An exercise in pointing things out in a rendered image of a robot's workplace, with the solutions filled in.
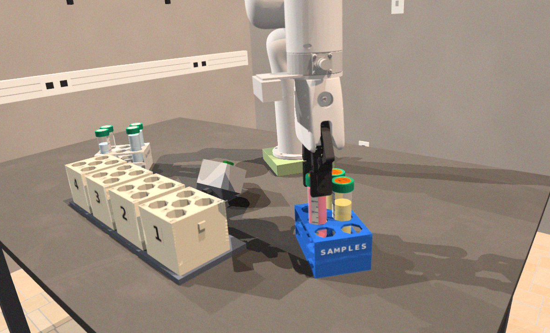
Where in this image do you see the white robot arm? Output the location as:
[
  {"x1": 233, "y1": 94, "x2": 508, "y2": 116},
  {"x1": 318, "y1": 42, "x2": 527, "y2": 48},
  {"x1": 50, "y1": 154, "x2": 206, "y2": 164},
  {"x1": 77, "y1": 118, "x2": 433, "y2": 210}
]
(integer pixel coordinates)
[{"x1": 245, "y1": 0, "x2": 342, "y2": 160}]

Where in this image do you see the cream bucket adapter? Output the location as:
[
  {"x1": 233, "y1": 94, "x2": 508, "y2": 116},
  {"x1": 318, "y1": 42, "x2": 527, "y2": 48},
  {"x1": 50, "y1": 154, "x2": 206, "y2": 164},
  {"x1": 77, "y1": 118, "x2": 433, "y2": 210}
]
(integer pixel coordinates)
[
  {"x1": 108, "y1": 173, "x2": 185, "y2": 251},
  {"x1": 138, "y1": 187, "x2": 230, "y2": 276},
  {"x1": 65, "y1": 154, "x2": 127, "y2": 214},
  {"x1": 84, "y1": 163, "x2": 153, "y2": 230}
]

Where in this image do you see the cream tube rack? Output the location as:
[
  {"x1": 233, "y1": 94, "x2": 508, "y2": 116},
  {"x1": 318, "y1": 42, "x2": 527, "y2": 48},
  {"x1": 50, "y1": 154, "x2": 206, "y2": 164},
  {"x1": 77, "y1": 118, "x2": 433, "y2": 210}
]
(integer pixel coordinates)
[{"x1": 108, "y1": 143, "x2": 153, "y2": 170}]

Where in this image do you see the blue tube rack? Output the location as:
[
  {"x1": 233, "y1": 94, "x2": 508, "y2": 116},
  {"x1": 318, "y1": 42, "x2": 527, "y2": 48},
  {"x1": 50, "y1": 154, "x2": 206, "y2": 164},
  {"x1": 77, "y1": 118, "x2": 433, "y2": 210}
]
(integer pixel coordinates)
[{"x1": 294, "y1": 203, "x2": 373, "y2": 278}]

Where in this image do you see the sample tube with green cap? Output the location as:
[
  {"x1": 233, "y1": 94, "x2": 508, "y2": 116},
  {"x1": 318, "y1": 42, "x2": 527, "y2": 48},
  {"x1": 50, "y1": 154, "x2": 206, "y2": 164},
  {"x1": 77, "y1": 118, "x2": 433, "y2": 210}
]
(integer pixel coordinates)
[{"x1": 327, "y1": 168, "x2": 345, "y2": 210}]

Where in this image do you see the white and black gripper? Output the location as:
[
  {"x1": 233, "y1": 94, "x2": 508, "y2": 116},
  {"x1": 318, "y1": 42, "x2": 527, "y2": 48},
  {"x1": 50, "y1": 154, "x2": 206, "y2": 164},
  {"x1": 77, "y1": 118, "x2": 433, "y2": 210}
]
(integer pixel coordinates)
[{"x1": 292, "y1": 72, "x2": 344, "y2": 197}]

